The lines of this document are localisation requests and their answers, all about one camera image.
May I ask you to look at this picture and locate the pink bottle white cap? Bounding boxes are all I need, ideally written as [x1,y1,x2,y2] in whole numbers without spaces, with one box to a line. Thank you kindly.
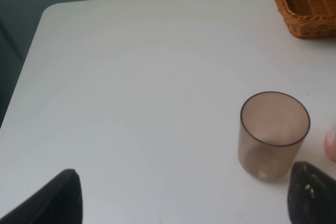
[324,124,336,163]

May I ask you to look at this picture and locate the brown translucent plastic cup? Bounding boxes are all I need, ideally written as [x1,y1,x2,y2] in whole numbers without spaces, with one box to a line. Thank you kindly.
[238,91,311,181]

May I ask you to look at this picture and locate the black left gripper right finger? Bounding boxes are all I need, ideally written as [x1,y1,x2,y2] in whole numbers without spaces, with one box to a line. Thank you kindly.
[287,161,335,224]

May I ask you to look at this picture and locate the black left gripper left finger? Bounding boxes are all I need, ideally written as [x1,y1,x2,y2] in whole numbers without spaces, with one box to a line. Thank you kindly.
[1,169,83,224]

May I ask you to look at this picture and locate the woven wicker basket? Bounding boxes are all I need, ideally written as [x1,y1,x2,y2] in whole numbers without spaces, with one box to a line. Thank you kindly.
[275,0,335,39]

